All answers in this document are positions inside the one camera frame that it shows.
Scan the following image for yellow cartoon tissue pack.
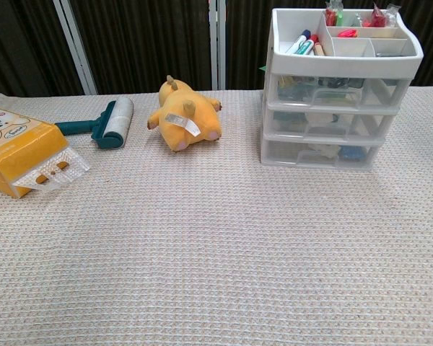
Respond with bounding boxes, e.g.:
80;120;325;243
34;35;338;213
0;94;91;199

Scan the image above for white plastic drawer organizer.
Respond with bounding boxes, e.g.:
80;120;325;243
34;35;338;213
260;7;425;173

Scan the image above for red capped green marker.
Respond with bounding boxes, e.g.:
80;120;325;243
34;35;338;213
299;34;319;56

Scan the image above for beige woven tablecloth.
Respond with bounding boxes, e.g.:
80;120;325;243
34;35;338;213
0;86;433;346

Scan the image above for clear top drawer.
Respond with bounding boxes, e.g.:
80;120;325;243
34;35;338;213
270;74;407;109

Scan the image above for clear middle drawer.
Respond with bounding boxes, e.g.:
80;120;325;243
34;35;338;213
270;107;394;140

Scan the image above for blue packet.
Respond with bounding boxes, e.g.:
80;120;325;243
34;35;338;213
338;146;365;161

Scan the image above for red wrapped candies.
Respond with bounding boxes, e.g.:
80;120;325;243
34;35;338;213
369;3;398;28

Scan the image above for blue capped white marker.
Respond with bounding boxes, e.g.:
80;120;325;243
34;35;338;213
284;29;312;55

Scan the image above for teal lint roller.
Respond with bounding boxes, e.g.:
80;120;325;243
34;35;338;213
53;95;135;151

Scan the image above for small white box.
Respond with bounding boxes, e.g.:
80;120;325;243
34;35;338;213
310;143;338;159

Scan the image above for yellow plush toy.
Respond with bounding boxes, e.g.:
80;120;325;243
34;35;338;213
146;74;224;154

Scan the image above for red green clips pack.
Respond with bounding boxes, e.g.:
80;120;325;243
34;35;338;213
324;1;347;27

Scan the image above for clear drawer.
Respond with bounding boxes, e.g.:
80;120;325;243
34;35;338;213
265;138;382;169
270;74;407;109
270;107;394;140

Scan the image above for clear bottom drawer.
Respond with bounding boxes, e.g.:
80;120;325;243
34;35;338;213
265;138;382;169

